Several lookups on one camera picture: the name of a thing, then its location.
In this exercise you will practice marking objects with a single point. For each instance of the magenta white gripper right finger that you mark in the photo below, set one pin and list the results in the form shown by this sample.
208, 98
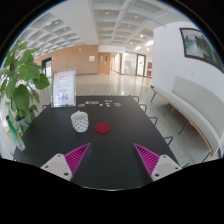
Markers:
157, 166

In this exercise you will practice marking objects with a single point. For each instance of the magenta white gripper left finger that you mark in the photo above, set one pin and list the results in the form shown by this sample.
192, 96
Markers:
65, 165

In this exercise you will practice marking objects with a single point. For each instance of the black chair right near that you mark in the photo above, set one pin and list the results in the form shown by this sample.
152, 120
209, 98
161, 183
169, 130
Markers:
168, 139

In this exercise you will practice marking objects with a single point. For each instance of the black chair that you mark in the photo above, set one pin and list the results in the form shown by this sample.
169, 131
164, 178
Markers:
154, 120
168, 139
143, 106

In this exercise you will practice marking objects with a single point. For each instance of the white polka dot mug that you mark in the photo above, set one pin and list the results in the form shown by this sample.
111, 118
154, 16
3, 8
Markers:
80, 121

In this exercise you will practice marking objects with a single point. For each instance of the black chair right middle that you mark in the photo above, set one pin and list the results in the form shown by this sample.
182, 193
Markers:
154, 120

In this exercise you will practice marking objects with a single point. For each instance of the red round coaster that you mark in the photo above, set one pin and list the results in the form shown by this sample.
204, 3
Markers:
102, 128

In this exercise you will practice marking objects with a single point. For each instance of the green plastic bottle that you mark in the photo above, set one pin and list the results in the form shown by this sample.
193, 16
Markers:
16, 137

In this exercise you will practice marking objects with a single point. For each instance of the black chair right far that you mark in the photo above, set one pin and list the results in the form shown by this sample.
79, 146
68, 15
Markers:
143, 106

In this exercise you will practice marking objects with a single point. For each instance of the round coaster set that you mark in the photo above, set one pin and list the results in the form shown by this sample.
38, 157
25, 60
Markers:
88, 103

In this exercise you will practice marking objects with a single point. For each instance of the small blue card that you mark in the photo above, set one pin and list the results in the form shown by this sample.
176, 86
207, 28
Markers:
117, 104

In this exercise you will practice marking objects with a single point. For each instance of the long white bench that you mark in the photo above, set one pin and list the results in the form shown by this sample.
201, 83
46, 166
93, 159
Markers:
202, 108

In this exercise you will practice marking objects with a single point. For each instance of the acrylic sign stand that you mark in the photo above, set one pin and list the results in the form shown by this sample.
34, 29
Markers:
64, 89

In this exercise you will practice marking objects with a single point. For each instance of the green leafy potted plant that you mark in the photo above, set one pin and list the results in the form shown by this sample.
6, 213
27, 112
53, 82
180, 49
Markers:
21, 78

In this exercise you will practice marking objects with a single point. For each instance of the framed landscape painting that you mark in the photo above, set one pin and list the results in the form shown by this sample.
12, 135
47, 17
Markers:
197, 46

